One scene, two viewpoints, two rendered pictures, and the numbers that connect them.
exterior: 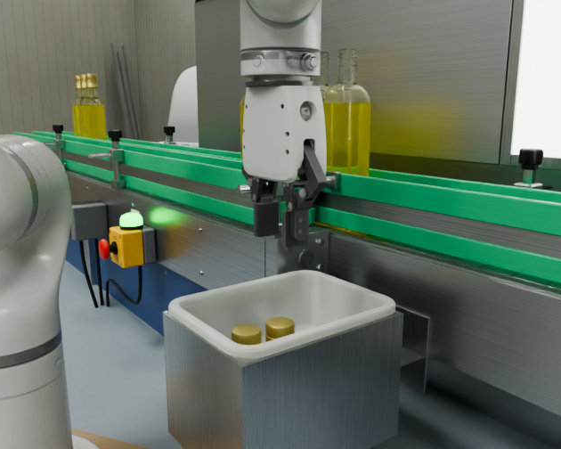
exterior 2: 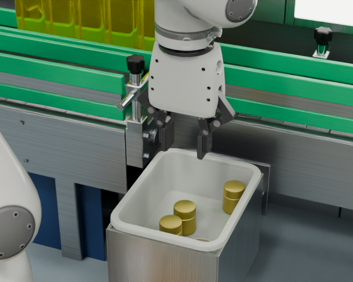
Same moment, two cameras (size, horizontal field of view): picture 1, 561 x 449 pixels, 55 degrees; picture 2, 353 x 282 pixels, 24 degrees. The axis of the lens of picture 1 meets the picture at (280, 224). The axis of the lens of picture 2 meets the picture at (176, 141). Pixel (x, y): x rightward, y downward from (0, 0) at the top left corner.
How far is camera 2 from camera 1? 0.77 m
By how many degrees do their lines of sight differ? 35
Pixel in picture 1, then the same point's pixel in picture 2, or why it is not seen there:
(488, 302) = (317, 153)
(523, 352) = (342, 180)
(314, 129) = (222, 78)
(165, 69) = not seen: outside the picture
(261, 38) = (189, 26)
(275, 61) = (200, 40)
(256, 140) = (172, 88)
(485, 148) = (272, 10)
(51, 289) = not seen: hidden behind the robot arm
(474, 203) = (301, 86)
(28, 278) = not seen: hidden behind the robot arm
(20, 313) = (24, 272)
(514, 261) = (331, 123)
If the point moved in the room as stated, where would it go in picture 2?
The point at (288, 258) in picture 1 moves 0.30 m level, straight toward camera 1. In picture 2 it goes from (147, 143) to (256, 243)
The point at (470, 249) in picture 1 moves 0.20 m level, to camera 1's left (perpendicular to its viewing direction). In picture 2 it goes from (298, 116) to (193, 152)
